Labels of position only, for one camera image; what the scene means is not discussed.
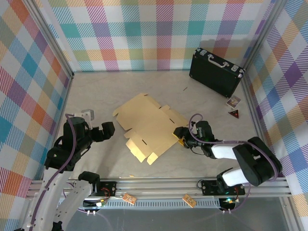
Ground orange printed tag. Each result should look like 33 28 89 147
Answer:
122 193 137 205
182 193 197 207

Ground black briefcase silver handle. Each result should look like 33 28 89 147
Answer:
189 47 246 99

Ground small picture card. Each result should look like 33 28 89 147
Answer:
225 95 241 109

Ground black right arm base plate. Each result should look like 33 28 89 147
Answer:
201 179 246 196

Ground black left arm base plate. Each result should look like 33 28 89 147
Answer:
92 181 118 197

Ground grey slotted cable duct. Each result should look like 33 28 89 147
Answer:
81 201 222 210

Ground grey metal tray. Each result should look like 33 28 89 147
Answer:
18 192 300 231

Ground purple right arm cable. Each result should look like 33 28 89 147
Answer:
189 112 283 215

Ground cardboard folding box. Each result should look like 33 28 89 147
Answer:
112 92 190 166

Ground wide aluminium extrusion beam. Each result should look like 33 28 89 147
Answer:
26 177 293 198

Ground aluminium corner post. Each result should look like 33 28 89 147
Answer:
23 0 75 79
242 0 291 73

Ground aluminium side rail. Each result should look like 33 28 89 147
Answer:
240 71 277 179
48 73 75 150

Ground small black controller board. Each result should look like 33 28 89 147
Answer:
218 196 241 208
83 198 108 209

